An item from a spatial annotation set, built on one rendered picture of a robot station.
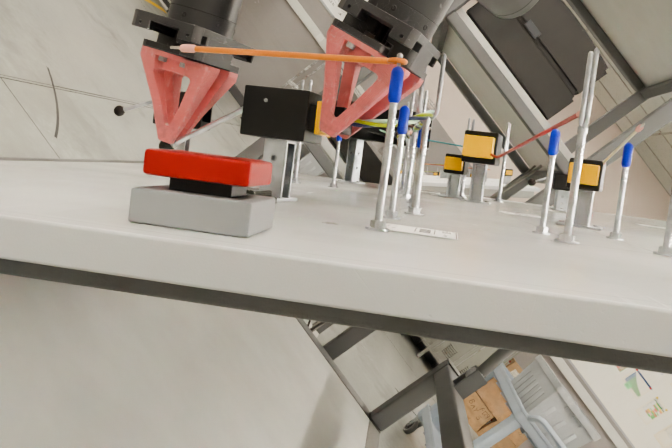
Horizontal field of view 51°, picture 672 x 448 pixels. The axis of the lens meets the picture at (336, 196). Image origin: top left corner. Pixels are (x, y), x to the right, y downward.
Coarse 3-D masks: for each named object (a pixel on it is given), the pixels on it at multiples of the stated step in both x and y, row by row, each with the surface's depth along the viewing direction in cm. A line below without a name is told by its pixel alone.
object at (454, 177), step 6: (450, 156) 115; (456, 156) 115; (450, 174) 117; (456, 174) 116; (462, 174) 115; (450, 180) 118; (456, 180) 118; (450, 186) 118; (456, 186) 118; (450, 192) 118; (456, 192) 118
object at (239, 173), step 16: (144, 160) 32; (160, 160) 31; (176, 160) 31; (192, 160) 31; (208, 160) 31; (224, 160) 31; (240, 160) 31; (256, 160) 33; (176, 176) 31; (192, 176) 31; (208, 176) 31; (224, 176) 31; (240, 176) 31; (256, 176) 32; (192, 192) 32; (208, 192) 32; (224, 192) 32; (240, 192) 34
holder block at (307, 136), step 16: (256, 96) 56; (272, 96) 56; (288, 96) 55; (304, 96) 55; (320, 96) 57; (256, 112) 56; (272, 112) 56; (288, 112) 55; (304, 112) 55; (240, 128) 56; (256, 128) 56; (272, 128) 56; (288, 128) 55; (304, 128) 55
